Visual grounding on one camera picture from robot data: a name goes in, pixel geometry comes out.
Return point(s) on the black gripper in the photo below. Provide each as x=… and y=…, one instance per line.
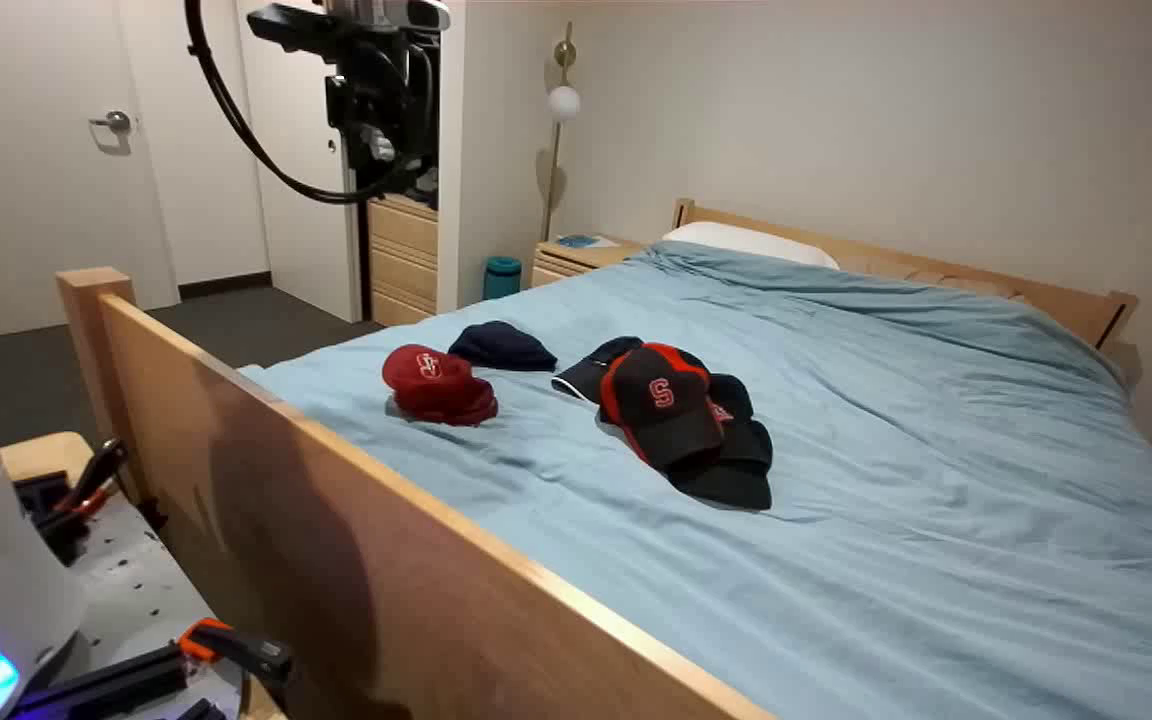
x=382, y=92

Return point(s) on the maroon baseball cap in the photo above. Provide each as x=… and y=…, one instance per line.
x=438, y=385

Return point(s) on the floor lamp with globe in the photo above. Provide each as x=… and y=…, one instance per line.
x=563, y=103

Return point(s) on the white open door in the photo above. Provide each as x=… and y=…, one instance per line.
x=296, y=253

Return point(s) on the teal waste bin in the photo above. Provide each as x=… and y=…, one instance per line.
x=501, y=276

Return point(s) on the blue item on nightstand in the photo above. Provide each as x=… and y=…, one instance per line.
x=579, y=241

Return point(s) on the wooden nightstand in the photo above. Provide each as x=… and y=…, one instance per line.
x=563, y=263

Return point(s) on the navy baseball cap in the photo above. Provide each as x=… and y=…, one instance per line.
x=501, y=344

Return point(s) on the black cap with white trim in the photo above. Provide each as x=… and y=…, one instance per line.
x=599, y=365

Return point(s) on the white pillow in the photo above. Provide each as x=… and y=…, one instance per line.
x=749, y=241

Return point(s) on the black and orange cap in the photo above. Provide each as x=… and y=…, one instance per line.
x=661, y=404

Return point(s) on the plain black cap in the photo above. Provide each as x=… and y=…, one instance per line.
x=738, y=475
x=733, y=392

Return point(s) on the wooden bed footboard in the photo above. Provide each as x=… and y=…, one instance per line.
x=339, y=560

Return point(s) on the orange black clamp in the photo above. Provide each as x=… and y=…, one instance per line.
x=221, y=645
x=89, y=487

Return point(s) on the light wooden board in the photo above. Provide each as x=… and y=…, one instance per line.
x=43, y=453

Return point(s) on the grey perforated mounting plate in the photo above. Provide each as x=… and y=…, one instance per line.
x=136, y=585

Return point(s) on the wooden bed headboard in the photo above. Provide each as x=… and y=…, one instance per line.
x=1001, y=284

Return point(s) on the light blue bed sheet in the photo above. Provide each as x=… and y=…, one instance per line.
x=937, y=535

